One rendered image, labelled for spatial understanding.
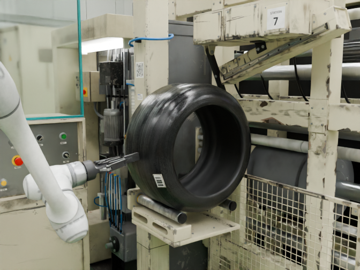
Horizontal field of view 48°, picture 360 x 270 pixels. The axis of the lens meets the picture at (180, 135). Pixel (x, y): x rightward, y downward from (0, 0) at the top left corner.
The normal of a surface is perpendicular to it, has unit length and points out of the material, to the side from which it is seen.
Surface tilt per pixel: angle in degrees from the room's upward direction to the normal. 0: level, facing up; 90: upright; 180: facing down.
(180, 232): 90
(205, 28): 90
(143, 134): 73
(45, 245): 90
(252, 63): 90
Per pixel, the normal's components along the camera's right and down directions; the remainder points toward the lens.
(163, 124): -0.14, -0.22
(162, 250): 0.58, 0.11
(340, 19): 0.55, -0.20
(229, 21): -0.81, 0.08
